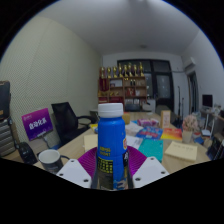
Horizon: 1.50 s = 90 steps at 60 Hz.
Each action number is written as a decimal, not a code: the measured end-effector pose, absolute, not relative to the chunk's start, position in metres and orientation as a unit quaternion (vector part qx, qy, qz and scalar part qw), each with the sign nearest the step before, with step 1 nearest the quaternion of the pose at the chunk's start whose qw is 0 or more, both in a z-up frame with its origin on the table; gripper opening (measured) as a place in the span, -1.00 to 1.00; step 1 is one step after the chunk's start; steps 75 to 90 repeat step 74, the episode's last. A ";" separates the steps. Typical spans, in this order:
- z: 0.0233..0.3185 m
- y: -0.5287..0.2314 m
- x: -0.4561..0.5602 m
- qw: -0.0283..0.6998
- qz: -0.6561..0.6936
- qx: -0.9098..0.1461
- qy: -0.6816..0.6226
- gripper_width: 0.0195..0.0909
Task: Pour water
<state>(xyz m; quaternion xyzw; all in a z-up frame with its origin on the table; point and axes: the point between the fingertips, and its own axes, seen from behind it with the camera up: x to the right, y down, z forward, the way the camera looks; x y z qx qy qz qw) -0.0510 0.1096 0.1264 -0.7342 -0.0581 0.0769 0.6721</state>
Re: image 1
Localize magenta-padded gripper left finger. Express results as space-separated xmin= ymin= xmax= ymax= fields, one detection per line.
xmin=55 ymin=145 xmax=99 ymax=189

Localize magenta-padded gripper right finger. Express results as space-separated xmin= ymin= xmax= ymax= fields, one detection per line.
xmin=126 ymin=144 xmax=171 ymax=189

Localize blue drink bottle white cap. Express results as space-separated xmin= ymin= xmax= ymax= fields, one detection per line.
xmin=95 ymin=102 xmax=129 ymax=191

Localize teal book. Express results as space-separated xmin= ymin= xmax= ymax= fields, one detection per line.
xmin=138 ymin=138 xmax=165 ymax=163

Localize black mug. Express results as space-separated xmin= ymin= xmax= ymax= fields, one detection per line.
xmin=37 ymin=148 xmax=69 ymax=175

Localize white open book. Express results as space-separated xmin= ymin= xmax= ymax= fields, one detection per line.
xmin=125 ymin=134 xmax=144 ymax=150

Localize blue book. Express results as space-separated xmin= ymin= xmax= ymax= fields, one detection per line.
xmin=135 ymin=126 xmax=164 ymax=140

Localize orange book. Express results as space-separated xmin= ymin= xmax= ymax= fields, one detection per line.
xmin=160 ymin=128 xmax=184 ymax=142

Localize white booklet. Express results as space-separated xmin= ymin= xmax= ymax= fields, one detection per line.
xmin=124 ymin=121 xmax=144 ymax=136

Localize pink package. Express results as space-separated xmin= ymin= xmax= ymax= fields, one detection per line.
xmin=137 ymin=118 xmax=160 ymax=128

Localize black office chair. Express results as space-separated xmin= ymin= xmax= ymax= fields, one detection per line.
xmin=50 ymin=101 xmax=98 ymax=146

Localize orange standing card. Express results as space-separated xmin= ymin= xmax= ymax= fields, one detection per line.
xmin=160 ymin=110 xmax=172 ymax=129

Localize yellow gift box red ribbon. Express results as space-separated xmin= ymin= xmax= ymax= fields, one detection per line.
xmin=122 ymin=112 xmax=132 ymax=126

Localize pink flowers in cup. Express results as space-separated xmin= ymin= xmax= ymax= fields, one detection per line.
xmin=181 ymin=114 xmax=201 ymax=144

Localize purple sign board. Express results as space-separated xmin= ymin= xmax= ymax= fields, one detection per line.
xmin=21 ymin=107 xmax=54 ymax=142

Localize grey armchair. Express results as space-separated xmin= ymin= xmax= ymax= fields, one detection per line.
xmin=155 ymin=105 xmax=172 ymax=115

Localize black tripod stand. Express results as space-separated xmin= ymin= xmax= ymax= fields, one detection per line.
xmin=176 ymin=85 xmax=186 ymax=126

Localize grey ribbed case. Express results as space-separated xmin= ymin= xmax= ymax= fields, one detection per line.
xmin=0 ymin=118 xmax=17 ymax=158

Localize white-legged side desk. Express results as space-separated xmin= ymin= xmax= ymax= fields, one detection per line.
xmin=199 ymin=108 xmax=224 ymax=134

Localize black framed glass door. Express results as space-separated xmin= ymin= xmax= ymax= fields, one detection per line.
xmin=117 ymin=59 xmax=175 ymax=113

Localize wooden trophy shelf unit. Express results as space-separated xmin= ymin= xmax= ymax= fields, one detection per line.
xmin=97 ymin=61 xmax=148 ymax=108

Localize black computer monitor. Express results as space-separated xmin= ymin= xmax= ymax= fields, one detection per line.
xmin=201 ymin=94 xmax=214 ymax=108

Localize dark brown bag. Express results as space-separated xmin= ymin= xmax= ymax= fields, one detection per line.
xmin=0 ymin=80 xmax=12 ymax=121

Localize white air conditioner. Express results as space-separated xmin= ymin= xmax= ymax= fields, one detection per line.
xmin=183 ymin=57 xmax=198 ymax=73

